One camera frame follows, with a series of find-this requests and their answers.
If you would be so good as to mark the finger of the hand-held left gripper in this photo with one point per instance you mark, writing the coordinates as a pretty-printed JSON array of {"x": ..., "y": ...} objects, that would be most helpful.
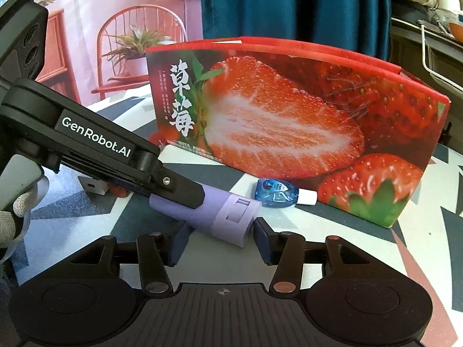
[{"x": 173, "y": 188}]

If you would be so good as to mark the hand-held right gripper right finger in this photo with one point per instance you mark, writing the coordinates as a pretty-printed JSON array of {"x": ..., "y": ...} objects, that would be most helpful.
[{"x": 264, "y": 242}]

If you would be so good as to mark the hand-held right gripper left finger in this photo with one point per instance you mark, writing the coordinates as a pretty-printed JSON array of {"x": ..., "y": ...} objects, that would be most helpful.
[{"x": 179, "y": 245}]

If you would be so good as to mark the purple tube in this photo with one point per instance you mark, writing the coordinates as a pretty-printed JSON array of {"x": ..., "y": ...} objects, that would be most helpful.
[{"x": 224, "y": 217}]

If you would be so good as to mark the red strawberry print cardboard box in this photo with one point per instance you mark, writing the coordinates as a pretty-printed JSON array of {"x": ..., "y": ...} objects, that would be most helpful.
[{"x": 289, "y": 123}]

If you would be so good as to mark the person's left hand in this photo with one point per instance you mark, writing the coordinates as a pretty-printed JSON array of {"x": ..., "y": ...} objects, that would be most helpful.
[{"x": 20, "y": 217}]

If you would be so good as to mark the small blue bottle white cap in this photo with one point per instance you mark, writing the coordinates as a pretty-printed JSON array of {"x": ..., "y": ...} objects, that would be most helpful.
[{"x": 275, "y": 193}]

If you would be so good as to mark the small red object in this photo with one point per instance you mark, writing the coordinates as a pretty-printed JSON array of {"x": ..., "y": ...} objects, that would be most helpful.
[{"x": 117, "y": 191}]

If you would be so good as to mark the white charger plug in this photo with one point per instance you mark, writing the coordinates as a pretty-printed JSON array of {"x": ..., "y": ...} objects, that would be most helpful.
[{"x": 94, "y": 186}]

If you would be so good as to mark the teal curtain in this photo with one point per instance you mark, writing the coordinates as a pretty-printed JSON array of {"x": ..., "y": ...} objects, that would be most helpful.
[{"x": 289, "y": 3}]

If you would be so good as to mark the orange bowl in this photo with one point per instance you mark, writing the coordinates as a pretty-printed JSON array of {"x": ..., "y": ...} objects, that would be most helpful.
[{"x": 457, "y": 30}]

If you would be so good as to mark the wall poster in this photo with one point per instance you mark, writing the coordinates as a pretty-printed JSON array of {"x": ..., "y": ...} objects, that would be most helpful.
[{"x": 90, "y": 14}]

